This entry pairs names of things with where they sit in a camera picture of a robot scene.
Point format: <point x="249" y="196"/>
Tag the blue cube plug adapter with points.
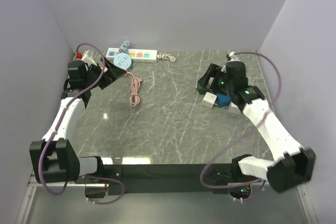
<point x="223" y="100"/>

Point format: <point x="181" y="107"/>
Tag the white power strip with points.
<point x="136" y="55"/>

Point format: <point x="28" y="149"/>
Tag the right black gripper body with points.
<point x="219" y="84"/>

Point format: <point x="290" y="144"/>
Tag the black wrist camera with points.
<point x="77" y="74"/>
<point x="236" y="73"/>

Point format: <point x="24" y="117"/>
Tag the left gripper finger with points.
<point x="104" y="82"/>
<point x="113" y="72"/>

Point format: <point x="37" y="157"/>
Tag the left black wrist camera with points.
<point x="77" y="74"/>

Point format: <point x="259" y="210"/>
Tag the light blue round adapter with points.
<point x="123" y="60"/>

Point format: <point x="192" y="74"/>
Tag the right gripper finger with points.
<point x="210" y="73"/>
<point x="203" y="91"/>

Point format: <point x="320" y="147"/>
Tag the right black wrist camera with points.
<point x="236" y="73"/>

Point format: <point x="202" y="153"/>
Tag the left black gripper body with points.
<point x="94" y="73"/>

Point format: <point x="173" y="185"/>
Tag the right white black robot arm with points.
<point x="292" y="164"/>

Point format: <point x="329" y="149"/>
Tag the white cube plug adapter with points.
<point x="233" y="109"/>

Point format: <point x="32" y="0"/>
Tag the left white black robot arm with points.
<point x="53" y="158"/>

